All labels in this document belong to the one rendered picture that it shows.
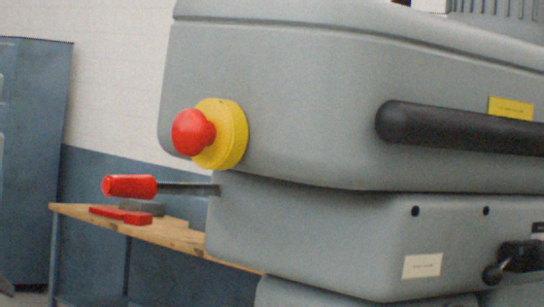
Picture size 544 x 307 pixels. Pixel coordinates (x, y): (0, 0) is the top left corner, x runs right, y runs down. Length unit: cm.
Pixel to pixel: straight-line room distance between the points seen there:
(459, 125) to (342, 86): 11
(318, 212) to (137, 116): 705
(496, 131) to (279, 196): 22
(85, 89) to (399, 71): 771
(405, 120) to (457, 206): 18
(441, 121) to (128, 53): 732
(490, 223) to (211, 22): 33
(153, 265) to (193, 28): 688
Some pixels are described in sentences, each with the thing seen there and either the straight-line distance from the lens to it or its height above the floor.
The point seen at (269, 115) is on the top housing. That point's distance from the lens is 92.
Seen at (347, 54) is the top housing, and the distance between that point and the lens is 89.
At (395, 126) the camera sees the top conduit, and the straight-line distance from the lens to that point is 87.
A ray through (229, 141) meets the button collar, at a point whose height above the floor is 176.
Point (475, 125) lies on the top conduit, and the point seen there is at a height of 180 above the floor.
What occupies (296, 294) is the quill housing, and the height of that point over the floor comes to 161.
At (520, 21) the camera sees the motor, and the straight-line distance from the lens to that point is 123.
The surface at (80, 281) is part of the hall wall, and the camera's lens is 857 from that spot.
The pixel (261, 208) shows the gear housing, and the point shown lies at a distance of 105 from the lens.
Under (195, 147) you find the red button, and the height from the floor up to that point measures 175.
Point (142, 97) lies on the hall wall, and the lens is 801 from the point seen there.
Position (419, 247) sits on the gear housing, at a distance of 98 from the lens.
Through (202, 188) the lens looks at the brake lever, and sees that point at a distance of 107.
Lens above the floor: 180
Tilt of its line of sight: 3 degrees down
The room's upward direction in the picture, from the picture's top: 7 degrees clockwise
